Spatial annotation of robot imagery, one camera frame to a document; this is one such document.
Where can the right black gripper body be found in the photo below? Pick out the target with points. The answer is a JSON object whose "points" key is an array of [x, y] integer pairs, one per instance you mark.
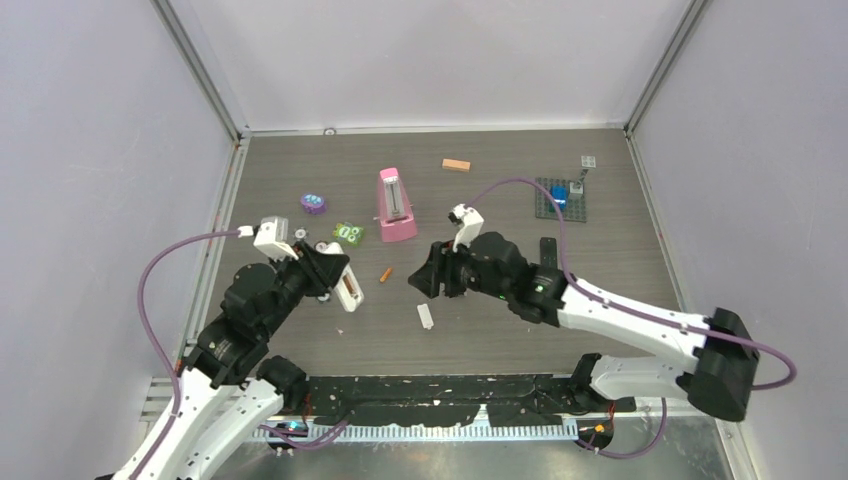
{"points": [[460, 272]]}

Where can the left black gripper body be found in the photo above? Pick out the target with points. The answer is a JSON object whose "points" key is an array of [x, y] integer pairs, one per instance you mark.
{"points": [[296, 282]]}

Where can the white battery cover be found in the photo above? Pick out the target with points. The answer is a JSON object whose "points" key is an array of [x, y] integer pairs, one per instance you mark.
{"points": [[425, 316]]}

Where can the white remote control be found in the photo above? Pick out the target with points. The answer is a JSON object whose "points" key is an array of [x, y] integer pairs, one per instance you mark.
{"points": [[347, 290]]}

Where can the orange battery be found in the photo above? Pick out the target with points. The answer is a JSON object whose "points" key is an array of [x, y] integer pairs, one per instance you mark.
{"points": [[386, 274]]}

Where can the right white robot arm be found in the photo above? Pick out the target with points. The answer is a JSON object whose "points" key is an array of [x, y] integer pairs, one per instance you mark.
{"points": [[708, 361]]}

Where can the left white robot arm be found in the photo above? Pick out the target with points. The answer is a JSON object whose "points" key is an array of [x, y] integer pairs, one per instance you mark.
{"points": [[230, 385]]}

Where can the green monster toy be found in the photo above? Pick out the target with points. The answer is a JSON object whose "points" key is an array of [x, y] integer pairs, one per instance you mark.
{"points": [[349, 233]]}

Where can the pink metronome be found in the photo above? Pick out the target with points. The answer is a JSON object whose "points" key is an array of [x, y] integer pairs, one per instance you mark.
{"points": [[395, 216]]}

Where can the purple round toy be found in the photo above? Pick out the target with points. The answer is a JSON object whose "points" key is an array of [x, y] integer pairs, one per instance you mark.
{"points": [[313, 204]]}

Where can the black flat bar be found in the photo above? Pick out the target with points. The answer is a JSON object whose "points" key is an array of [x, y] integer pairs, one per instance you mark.
{"points": [[548, 252]]}

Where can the wooden block far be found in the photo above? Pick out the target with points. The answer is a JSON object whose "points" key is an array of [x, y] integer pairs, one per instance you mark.
{"points": [[456, 165]]}

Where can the blue lego brick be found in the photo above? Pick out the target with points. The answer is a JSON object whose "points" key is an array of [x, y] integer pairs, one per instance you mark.
{"points": [[559, 194]]}

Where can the grey lego baseplate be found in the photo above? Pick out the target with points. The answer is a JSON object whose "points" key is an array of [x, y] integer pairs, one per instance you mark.
{"points": [[576, 209]]}

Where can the grey lego tower piece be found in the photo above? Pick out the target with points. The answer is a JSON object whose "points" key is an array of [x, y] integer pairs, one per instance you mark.
{"points": [[577, 187]]}

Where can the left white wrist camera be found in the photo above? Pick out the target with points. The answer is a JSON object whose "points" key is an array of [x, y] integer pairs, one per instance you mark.
{"points": [[270, 237]]}

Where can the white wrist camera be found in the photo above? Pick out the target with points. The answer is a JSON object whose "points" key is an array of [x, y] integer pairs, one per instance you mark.
{"points": [[270, 237], [469, 223]]}

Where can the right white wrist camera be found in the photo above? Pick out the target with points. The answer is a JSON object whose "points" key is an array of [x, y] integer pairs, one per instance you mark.
{"points": [[469, 223]]}

